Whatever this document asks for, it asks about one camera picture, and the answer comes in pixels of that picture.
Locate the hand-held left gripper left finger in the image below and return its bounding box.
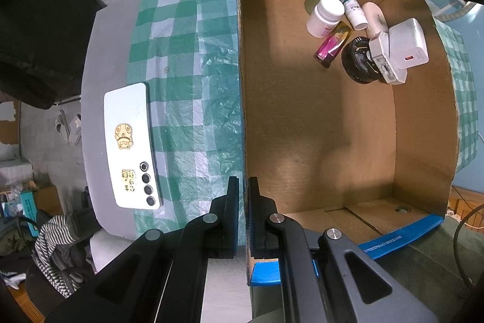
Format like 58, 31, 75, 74
45, 176, 240, 323

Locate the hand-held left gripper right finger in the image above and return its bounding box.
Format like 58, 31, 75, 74
247, 177, 435, 323

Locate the white charger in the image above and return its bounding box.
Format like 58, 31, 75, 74
388, 18, 430, 70

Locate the white oval case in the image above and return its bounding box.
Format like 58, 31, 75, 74
361, 1, 390, 40

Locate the small white labelled bottle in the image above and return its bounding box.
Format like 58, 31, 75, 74
341, 0, 368, 31

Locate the cardboard box with blue edges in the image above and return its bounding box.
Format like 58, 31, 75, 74
236, 0, 460, 288

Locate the black round case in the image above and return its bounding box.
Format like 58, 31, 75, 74
340, 36, 382, 85

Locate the white pill bottle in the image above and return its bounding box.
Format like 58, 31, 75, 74
306, 0, 345, 37

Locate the pink and yellow lighter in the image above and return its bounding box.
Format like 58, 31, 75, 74
313, 20, 354, 69

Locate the large-check green plastic cloth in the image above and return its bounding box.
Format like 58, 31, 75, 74
126, 0, 482, 248

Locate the white smartphone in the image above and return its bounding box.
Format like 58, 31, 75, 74
103, 82, 163, 211

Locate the striped cloth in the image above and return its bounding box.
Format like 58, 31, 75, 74
34, 215, 95, 299

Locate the white slipper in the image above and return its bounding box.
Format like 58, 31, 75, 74
66, 114, 83, 146
55, 110, 74, 136

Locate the teal box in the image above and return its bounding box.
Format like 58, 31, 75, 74
19, 190, 38, 229

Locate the black garment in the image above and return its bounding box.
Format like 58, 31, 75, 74
0, 0, 108, 110

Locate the beige rope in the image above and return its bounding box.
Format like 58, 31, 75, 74
431, 1, 477, 23

